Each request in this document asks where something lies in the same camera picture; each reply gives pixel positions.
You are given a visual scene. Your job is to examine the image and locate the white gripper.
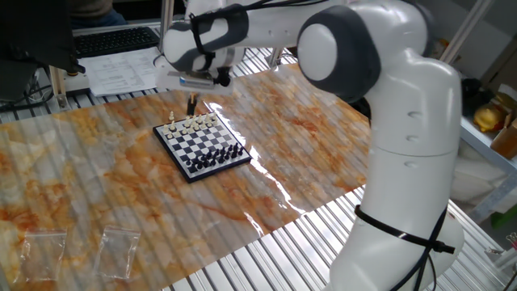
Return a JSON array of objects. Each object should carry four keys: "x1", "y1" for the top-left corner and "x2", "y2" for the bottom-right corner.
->
[{"x1": 154, "y1": 55, "x2": 234, "y2": 117}]

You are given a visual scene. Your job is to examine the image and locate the black white folding chessboard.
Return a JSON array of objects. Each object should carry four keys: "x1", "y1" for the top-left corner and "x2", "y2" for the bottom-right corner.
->
[{"x1": 152, "y1": 111, "x2": 254, "y2": 184}]

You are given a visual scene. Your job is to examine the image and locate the printed white paper sheet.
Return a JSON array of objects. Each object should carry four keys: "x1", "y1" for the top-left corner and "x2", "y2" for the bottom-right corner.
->
[{"x1": 77, "y1": 46, "x2": 161, "y2": 98}]

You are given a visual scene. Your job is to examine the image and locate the black computer keyboard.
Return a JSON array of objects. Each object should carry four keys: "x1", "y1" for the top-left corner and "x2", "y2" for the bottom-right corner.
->
[{"x1": 74, "y1": 26, "x2": 161, "y2": 60}]

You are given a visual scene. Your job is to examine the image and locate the white stand base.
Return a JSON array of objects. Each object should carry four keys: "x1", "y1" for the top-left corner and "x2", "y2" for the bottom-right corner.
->
[{"x1": 64, "y1": 72, "x2": 92, "y2": 97}]

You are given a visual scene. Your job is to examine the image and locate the orange marble pattern sheet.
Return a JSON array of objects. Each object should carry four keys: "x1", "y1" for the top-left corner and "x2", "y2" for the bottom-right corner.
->
[{"x1": 0, "y1": 62, "x2": 372, "y2": 291}]

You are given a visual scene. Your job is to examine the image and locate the person in brown jacket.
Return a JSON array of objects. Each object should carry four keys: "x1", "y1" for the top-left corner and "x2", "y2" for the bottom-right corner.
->
[{"x1": 69, "y1": 0, "x2": 129, "y2": 30}]

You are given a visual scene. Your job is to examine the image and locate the clear plastic zip bag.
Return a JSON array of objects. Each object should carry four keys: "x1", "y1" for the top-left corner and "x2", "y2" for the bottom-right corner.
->
[
  {"x1": 14, "y1": 228, "x2": 69, "y2": 284},
  {"x1": 93, "y1": 225, "x2": 142, "y2": 280}
]

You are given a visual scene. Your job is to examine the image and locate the black bag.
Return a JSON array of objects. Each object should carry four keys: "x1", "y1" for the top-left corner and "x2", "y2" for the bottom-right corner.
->
[{"x1": 460, "y1": 76, "x2": 492, "y2": 118}]

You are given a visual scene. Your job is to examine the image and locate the slanted aluminium strut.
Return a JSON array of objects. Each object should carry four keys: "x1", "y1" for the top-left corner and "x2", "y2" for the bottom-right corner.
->
[{"x1": 439, "y1": 0, "x2": 497, "y2": 62}]

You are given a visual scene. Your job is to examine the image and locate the white plastic bags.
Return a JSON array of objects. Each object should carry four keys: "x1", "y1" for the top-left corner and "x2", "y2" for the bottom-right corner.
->
[{"x1": 450, "y1": 141, "x2": 517, "y2": 215}]

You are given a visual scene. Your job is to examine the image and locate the yellow plush toy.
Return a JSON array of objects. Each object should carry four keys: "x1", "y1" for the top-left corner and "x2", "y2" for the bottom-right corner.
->
[{"x1": 473, "y1": 103, "x2": 506, "y2": 133}]

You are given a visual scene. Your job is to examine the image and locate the grey metal shelf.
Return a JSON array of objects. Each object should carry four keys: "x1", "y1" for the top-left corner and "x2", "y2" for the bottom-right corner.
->
[{"x1": 460, "y1": 116, "x2": 517, "y2": 223}]

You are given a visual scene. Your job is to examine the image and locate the small brown cardboard box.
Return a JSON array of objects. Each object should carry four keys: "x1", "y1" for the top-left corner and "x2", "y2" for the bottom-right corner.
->
[{"x1": 490, "y1": 112, "x2": 517, "y2": 161}]

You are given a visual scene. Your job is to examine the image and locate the green plastic object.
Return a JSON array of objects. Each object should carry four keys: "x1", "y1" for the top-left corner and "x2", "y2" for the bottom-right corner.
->
[{"x1": 490, "y1": 203, "x2": 517, "y2": 230}]

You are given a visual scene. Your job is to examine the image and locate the silver wrist camera blue caps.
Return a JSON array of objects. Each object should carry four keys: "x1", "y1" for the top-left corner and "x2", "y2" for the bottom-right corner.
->
[{"x1": 166, "y1": 69, "x2": 216, "y2": 89}]

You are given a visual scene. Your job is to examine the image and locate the black forearm strap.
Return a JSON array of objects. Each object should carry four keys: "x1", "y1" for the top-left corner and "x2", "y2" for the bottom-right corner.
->
[{"x1": 188, "y1": 14, "x2": 217, "y2": 72}]

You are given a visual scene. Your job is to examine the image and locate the upright aluminium profile post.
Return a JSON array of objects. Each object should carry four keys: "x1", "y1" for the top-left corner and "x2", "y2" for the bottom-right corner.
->
[{"x1": 158, "y1": 0, "x2": 175, "y2": 33}]

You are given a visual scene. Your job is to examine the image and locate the leaning aluminium post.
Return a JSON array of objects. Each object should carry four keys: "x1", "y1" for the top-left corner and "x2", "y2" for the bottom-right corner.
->
[{"x1": 266, "y1": 47, "x2": 286, "y2": 70}]

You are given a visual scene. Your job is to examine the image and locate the short beige upright post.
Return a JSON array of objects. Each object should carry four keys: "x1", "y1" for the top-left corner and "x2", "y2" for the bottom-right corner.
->
[{"x1": 48, "y1": 64, "x2": 69, "y2": 110}]

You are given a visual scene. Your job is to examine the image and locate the black strap on arm base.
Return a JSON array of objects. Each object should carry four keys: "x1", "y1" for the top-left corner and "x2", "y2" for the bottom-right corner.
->
[{"x1": 354, "y1": 204, "x2": 456, "y2": 255}]

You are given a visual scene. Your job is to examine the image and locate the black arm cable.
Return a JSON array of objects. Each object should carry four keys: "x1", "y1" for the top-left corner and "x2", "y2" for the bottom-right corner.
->
[{"x1": 242, "y1": 0, "x2": 450, "y2": 291}]

